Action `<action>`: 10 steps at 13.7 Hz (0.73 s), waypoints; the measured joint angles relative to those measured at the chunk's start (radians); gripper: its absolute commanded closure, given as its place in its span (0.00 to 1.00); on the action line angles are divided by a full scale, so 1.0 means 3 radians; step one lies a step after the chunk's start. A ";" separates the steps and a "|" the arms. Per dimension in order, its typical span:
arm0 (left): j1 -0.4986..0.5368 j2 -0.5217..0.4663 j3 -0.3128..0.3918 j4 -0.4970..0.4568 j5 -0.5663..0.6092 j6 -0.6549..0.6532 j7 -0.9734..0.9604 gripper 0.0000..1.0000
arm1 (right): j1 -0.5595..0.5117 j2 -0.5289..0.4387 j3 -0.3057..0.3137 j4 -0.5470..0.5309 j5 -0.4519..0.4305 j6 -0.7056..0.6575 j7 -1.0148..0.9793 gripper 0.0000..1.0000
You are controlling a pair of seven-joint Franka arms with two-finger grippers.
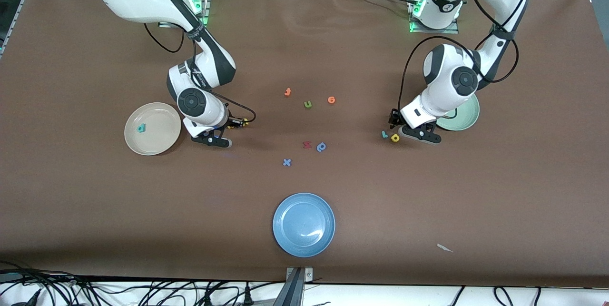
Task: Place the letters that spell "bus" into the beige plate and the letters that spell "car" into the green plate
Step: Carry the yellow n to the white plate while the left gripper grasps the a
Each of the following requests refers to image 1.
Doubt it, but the pale green plate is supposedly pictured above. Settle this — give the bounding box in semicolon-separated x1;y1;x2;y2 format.
435;94;481;131

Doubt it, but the beige brown plate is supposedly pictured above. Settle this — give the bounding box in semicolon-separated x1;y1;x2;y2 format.
124;102;182;156

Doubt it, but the blue plate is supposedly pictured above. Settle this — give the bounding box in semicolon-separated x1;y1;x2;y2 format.
273;192;336;258

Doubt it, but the brown table cover mat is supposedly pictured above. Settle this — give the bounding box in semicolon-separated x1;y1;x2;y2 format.
0;0;609;288

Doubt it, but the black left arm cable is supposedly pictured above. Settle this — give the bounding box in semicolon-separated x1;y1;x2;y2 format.
399;0;520;116

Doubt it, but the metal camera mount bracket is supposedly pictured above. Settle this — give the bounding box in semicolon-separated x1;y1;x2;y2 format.
285;267;314;306

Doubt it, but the black floor cable bundle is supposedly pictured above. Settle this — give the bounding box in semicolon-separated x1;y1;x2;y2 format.
0;261;286;306

